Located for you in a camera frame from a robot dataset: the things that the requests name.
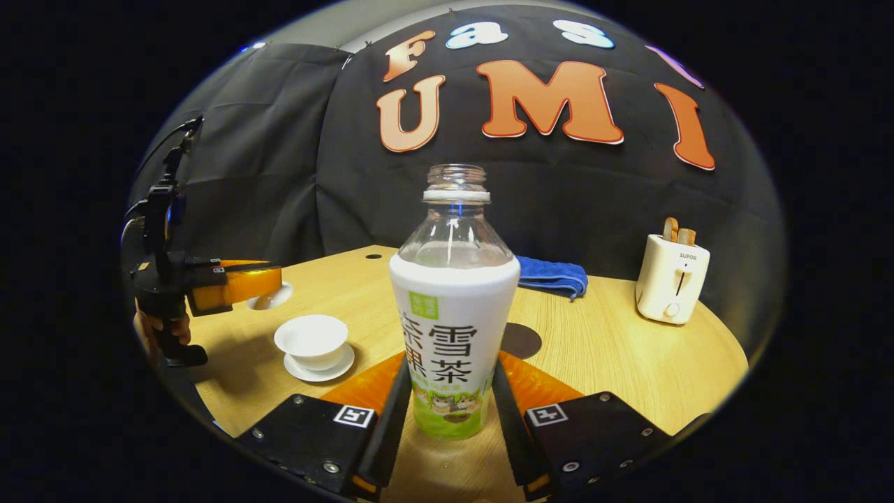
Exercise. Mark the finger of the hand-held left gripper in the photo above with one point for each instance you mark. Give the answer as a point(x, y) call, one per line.
point(206, 264)
point(206, 283)

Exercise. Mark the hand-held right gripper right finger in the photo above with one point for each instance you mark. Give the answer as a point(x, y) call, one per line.
point(513, 440)

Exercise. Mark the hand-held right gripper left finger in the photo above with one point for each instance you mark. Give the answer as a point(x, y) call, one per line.
point(391, 433)

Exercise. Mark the dark brown round coaster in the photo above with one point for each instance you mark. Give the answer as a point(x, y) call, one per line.
point(524, 341)

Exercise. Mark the white teacup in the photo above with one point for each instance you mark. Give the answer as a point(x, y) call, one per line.
point(311, 339)

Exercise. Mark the clear water bottle white label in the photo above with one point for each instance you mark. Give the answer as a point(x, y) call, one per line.
point(454, 300)

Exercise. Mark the white saucer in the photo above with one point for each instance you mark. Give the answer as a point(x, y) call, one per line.
point(335, 370)

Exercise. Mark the blue towel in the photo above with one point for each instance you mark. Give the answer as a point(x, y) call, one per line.
point(552, 276)

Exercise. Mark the white toaster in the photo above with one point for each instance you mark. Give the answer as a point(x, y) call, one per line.
point(663, 286)

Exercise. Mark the bread slice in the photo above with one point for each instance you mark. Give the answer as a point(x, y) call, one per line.
point(687, 236)
point(670, 229)

